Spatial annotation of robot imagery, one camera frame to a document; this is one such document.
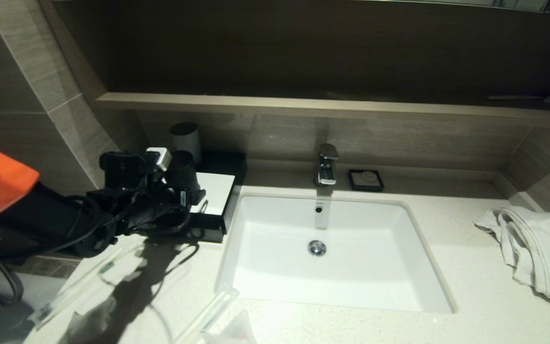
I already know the chrome faucet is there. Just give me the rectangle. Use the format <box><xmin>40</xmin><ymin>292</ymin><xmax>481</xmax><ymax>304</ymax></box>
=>
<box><xmin>314</xmin><ymin>143</ymin><xmax>339</xmax><ymax>187</ymax></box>

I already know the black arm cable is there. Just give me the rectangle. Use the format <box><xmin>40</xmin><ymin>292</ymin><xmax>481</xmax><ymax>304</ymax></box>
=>
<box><xmin>0</xmin><ymin>195</ymin><xmax>195</xmax><ymax>255</ymax></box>

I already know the toothbrush in long clear package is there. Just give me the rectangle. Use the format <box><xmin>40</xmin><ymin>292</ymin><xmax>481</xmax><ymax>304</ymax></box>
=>
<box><xmin>29</xmin><ymin>243</ymin><xmax>133</xmax><ymax>331</ymax></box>

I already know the black square soap dish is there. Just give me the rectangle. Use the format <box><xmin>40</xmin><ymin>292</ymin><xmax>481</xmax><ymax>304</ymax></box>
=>
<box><xmin>348</xmin><ymin>169</ymin><xmax>385</xmax><ymax>193</ymax></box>

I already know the white sachet with red print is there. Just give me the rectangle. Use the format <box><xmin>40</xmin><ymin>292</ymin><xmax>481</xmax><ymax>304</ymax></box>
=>
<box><xmin>201</xmin><ymin>309</ymin><xmax>259</xmax><ymax>344</ymax></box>

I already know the black box with white lid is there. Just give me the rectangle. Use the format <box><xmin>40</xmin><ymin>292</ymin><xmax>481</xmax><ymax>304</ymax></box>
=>
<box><xmin>160</xmin><ymin>151</ymin><xmax>248</xmax><ymax>244</ymax></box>

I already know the grey cup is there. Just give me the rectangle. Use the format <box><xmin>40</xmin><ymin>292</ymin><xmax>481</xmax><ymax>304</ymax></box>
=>
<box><xmin>169</xmin><ymin>122</ymin><xmax>202</xmax><ymax>161</ymax></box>

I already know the wooden wall shelf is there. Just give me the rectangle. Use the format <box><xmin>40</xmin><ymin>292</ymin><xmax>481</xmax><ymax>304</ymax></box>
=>
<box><xmin>96</xmin><ymin>92</ymin><xmax>550</xmax><ymax>126</ymax></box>

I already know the white crumpled towel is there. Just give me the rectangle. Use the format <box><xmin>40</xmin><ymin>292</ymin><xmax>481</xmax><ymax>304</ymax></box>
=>
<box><xmin>473</xmin><ymin>205</ymin><xmax>550</xmax><ymax>306</ymax></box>

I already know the crumpled white wrapper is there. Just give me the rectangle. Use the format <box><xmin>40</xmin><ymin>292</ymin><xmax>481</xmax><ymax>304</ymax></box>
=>
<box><xmin>67</xmin><ymin>298</ymin><xmax>116</xmax><ymax>343</ymax></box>

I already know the clear plastic tube package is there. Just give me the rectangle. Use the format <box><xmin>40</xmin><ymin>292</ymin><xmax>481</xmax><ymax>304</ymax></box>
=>
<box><xmin>172</xmin><ymin>281</ymin><xmax>240</xmax><ymax>344</ymax></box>

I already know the white rectangular sink basin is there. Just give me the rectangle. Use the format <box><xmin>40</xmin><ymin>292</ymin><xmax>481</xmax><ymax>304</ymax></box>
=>
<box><xmin>214</xmin><ymin>193</ymin><xmax>457</xmax><ymax>315</ymax></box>

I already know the chrome sink drain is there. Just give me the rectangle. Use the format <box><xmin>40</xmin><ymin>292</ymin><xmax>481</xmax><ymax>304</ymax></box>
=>
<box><xmin>307</xmin><ymin>239</ymin><xmax>328</xmax><ymax>258</ymax></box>

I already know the black cup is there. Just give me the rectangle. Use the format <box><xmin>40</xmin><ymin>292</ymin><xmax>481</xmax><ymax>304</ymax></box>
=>
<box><xmin>167</xmin><ymin>150</ymin><xmax>200</xmax><ymax>192</ymax></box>

